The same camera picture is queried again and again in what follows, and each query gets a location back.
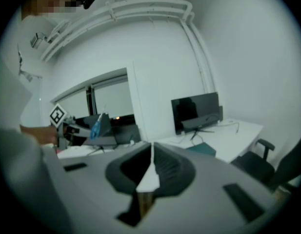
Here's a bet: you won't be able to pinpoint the black office chair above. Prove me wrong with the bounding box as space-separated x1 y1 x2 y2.
231 138 276 189

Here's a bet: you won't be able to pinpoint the small dark monitor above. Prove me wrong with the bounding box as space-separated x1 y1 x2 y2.
110 123 142 146

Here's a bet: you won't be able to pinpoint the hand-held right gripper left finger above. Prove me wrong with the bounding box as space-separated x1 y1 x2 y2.
105 142 151 194

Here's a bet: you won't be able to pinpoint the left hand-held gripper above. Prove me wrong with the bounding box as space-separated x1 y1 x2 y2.
48 102 113 148

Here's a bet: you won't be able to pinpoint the person's left forearm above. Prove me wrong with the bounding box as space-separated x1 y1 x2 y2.
19 125 58 146

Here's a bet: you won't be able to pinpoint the window with grey blinds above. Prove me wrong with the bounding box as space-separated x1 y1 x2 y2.
50 67 136 127

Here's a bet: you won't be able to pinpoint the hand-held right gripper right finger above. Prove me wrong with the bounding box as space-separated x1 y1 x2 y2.
153 142 197 196

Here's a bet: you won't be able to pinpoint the black computer monitor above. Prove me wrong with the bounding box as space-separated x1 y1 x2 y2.
171 92 220 140

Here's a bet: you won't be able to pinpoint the white desk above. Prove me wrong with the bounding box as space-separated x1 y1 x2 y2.
155 117 264 165

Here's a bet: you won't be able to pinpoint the dark chair backrest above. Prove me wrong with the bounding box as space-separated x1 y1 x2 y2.
268 128 301 193

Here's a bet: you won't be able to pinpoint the white ceiling pipes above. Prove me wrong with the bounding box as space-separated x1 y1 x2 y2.
40 0 216 95

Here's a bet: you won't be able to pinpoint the silver wall box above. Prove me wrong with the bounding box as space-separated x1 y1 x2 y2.
30 32 45 48

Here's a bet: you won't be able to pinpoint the teal book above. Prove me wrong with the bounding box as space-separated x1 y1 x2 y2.
186 142 217 157

